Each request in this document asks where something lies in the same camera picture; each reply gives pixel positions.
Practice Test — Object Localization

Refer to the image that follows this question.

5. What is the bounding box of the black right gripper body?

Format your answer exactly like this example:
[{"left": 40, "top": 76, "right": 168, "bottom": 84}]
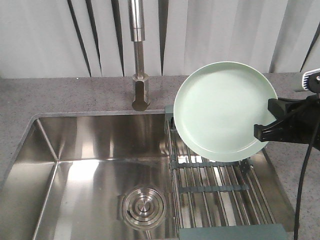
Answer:
[{"left": 289, "top": 94, "right": 320, "bottom": 144}]

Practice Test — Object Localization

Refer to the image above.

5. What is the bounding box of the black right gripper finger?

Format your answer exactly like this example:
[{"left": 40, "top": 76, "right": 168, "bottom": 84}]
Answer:
[
  {"left": 253, "top": 119, "right": 290, "bottom": 143},
  {"left": 267, "top": 97, "right": 300, "bottom": 120}
]

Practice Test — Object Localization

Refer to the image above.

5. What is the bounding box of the light green round plate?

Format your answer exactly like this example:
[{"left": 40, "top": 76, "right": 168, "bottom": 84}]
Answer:
[{"left": 173, "top": 61, "right": 277, "bottom": 162}]

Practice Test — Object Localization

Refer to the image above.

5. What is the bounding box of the roll-up dish drying rack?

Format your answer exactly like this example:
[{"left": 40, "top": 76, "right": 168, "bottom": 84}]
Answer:
[{"left": 164, "top": 105, "right": 294, "bottom": 240}]

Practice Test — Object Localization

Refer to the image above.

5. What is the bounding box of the stainless steel faucet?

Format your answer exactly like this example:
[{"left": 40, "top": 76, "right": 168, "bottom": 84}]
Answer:
[{"left": 127, "top": 0, "right": 150, "bottom": 112}]

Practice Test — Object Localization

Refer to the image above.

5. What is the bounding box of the round metal sink drain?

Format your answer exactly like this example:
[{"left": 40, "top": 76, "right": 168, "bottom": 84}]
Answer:
[{"left": 116, "top": 184, "right": 168, "bottom": 231}]

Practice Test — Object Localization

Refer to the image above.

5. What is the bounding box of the stainless steel sink basin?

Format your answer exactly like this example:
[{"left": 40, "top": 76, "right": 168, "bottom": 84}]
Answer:
[{"left": 0, "top": 109, "right": 297, "bottom": 240}]

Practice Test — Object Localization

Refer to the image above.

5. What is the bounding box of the white pleated curtain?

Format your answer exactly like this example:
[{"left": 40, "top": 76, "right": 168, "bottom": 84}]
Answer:
[{"left": 0, "top": 0, "right": 320, "bottom": 79}]

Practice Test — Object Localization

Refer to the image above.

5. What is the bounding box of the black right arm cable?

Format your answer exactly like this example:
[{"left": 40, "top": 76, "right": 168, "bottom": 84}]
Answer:
[{"left": 259, "top": 94, "right": 320, "bottom": 240}]

